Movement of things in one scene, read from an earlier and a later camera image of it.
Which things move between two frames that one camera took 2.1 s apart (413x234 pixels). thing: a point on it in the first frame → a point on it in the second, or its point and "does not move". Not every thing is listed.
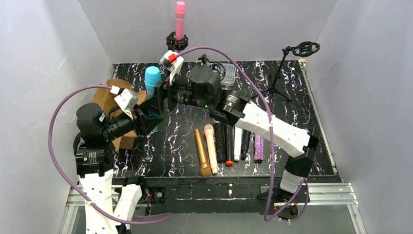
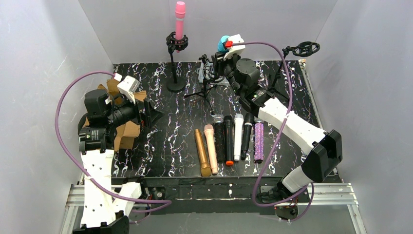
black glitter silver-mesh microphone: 220,133 does not move
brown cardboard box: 105,98 does not move
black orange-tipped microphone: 229,144 does not move
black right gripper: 169,98 → 218,63
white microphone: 237,143 does not move
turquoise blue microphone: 152,75 → 221,47
